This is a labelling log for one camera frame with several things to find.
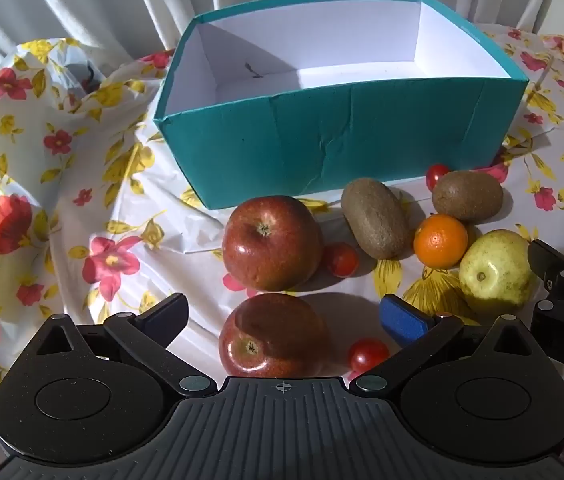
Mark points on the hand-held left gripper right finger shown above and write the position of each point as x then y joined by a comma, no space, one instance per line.
404,320

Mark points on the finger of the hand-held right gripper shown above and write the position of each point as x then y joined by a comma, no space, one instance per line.
549,262

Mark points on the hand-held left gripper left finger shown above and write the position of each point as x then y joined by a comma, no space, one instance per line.
164,315

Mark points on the red cherry tomato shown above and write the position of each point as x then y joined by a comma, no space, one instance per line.
368,355
437,176
343,260

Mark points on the yellow apple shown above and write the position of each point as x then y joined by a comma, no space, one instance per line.
497,272

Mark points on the orange tangerine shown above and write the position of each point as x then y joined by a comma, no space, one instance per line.
441,241

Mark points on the red apple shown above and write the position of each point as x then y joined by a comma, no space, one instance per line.
262,345
272,245

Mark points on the brown kiwi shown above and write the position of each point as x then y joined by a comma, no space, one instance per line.
467,196
377,220

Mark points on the teal cardboard box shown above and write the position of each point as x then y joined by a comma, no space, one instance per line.
337,145

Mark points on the floral plastic tablecloth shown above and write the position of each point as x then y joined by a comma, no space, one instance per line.
111,210

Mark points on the white curtain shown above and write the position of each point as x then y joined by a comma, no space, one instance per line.
111,0

